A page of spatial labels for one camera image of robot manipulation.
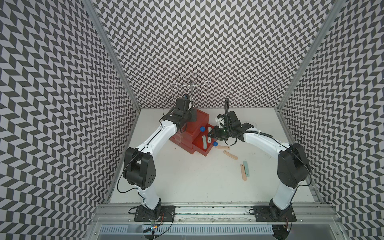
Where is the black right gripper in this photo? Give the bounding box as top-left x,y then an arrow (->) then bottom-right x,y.
206,125 -> 232,140

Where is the mint folding knife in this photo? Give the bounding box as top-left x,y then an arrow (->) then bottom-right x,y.
243,161 -> 250,177
202,135 -> 208,150
207,127 -> 212,143

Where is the pink folding knife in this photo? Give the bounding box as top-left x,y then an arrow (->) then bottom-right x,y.
241,164 -> 247,181
216,146 -> 231,150

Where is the red plastic drawer cabinet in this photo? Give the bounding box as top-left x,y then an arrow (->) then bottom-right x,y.
170,110 -> 209,154

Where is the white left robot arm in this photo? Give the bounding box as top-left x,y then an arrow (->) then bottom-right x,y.
122,95 -> 197,211

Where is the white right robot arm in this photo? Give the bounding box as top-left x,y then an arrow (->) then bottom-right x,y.
209,111 -> 312,212

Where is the pink folding knife angled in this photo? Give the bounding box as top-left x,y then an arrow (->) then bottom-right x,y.
223,151 -> 239,160

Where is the clear drinking glass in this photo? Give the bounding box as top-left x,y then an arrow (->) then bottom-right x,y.
249,122 -> 259,129

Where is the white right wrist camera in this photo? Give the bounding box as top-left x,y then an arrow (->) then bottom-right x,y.
215,114 -> 226,128

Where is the chrome wire stand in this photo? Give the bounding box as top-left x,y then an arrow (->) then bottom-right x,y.
171,72 -> 212,107

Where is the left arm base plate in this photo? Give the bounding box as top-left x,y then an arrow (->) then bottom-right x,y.
134,205 -> 176,222

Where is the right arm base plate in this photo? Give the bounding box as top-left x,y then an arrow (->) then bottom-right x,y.
253,206 -> 297,222

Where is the aluminium front rail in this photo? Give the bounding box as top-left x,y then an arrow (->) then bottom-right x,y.
91,202 -> 342,225

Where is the aluminium corner post left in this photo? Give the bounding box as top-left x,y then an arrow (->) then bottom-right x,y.
82,0 -> 141,113

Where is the aluminium corner post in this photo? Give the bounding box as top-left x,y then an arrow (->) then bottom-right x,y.
82,0 -> 141,113
275,0 -> 346,112

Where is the aluminium corner post right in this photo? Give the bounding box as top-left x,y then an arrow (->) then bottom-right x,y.
275,0 -> 346,112

